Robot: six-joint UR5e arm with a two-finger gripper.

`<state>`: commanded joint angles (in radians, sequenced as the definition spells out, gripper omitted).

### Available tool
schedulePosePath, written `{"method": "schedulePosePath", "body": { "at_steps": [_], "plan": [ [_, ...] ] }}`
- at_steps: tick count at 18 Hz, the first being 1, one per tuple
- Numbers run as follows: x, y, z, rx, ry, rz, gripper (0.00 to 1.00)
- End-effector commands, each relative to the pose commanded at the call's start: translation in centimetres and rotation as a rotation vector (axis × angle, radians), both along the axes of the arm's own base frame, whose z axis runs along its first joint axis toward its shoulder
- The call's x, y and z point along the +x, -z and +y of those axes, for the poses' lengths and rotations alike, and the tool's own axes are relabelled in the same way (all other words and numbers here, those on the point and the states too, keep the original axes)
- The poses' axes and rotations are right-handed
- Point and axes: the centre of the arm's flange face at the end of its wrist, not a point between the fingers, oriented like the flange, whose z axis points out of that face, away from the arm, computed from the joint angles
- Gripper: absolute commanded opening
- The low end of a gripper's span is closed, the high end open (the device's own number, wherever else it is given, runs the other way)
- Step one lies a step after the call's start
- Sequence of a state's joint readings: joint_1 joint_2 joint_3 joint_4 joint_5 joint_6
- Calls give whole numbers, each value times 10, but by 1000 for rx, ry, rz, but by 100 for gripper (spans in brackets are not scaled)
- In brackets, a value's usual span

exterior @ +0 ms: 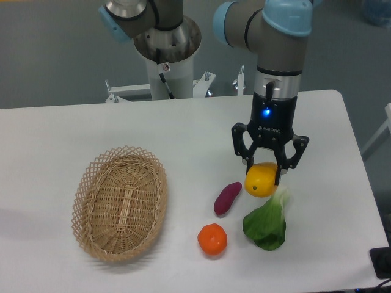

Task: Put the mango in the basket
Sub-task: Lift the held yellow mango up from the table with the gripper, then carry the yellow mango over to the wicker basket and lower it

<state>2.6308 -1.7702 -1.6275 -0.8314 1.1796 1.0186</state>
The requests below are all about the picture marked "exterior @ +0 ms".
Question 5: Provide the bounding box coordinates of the purple sweet potato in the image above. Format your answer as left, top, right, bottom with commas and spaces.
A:
214, 181, 242, 216

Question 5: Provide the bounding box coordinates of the woven wicker basket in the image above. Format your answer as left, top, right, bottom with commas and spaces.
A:
71, 146, 168, 262

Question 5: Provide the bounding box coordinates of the blue object in corner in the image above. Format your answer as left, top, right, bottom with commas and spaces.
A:
361, 0, 390, 29

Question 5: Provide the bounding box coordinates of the white frame at right edge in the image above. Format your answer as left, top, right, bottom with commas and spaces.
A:
360, 103, 390, 162

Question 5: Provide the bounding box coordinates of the green bok choy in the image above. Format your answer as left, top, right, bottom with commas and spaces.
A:
242, 186, 291, 251

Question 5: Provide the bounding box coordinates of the black device at table edge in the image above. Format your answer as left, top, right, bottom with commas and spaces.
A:
369, 247, 390, 279

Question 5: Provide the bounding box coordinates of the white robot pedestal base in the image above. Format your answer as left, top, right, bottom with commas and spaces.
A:
104, 54, 247, 103

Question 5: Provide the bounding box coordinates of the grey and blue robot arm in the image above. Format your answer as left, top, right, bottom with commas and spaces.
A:
98, 1, 316, 179

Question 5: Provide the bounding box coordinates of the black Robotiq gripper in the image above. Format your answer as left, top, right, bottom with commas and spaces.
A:
231, 93, 309, 186

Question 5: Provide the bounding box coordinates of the orange tangerine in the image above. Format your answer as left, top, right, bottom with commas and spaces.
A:
197, 223, 228, 256

